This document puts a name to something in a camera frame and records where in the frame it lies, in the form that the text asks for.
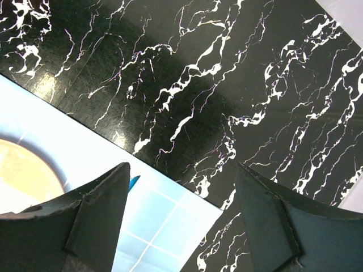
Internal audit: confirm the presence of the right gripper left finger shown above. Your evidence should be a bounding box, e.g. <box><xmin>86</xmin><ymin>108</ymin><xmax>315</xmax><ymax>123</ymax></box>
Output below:
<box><xmin>1</xmin><ymin>163</ymin><xmax>130</xmax><ymax>271</ymax></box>

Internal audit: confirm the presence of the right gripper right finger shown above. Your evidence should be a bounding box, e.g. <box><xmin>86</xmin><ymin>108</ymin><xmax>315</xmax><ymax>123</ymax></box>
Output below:
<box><xmin>234</xmin><ymin>163</ymin><xmax>362</xmax><ymax>271</ymax></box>

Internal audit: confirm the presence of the pink and cream plate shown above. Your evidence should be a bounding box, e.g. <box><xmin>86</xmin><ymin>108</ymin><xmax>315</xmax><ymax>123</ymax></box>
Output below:
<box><xmin>1</xmin><ymin>139</ymin><xmax>65</xmax><ymax>214</ymax></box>

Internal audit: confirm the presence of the blue plastic knife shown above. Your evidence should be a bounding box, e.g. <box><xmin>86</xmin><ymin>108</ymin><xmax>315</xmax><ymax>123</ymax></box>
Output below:
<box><xmin>128</xmin><ymin>175</ymin><xmax>141</xmax><ymax>192</ymax></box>

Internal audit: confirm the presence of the blue checked cloth napkin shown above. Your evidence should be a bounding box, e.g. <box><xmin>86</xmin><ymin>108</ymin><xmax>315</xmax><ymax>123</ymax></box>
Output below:
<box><xmin>1</xmin><ymin>77</ymin><xmax>222</xmax><ymax>271</ymax></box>

